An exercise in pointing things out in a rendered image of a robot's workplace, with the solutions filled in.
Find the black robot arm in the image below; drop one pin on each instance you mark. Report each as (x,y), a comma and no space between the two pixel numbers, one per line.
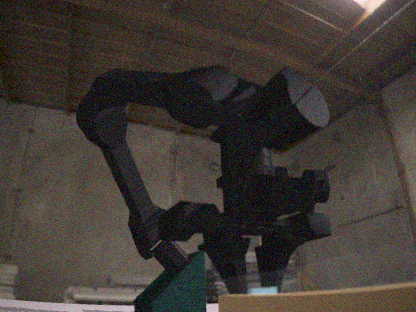
(286,109)

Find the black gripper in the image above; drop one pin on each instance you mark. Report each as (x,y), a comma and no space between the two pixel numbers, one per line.
(222,232)

